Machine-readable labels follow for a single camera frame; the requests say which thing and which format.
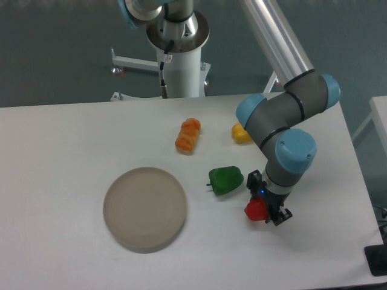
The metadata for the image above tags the white side table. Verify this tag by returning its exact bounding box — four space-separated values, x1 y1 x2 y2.
351 95 387 151

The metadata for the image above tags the orange croissant bread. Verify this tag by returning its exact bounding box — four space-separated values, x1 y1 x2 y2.
175 118 201 155

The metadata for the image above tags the red bell pepper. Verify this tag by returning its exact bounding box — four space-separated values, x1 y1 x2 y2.
244 198 268 221

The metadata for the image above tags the beige round plate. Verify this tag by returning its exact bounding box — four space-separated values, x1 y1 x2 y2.
103 167 187 254

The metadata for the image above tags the grey cable with connector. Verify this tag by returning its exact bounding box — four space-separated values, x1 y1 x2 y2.
158 39 175 99

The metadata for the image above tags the green bell pepper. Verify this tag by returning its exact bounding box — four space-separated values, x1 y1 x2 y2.
207 166 244 196

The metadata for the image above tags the yellow bell pepper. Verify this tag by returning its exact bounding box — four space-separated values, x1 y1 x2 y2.
231 122 252 144

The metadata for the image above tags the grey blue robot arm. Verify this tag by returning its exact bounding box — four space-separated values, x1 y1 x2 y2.
118 1 340 225

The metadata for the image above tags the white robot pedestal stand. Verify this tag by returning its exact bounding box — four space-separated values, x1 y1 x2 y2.
109 8 281 102

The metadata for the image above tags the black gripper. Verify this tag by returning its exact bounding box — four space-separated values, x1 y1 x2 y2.
246 170 293 226

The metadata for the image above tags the black device at table edge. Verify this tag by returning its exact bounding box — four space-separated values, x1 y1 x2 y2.
364 245 386 277

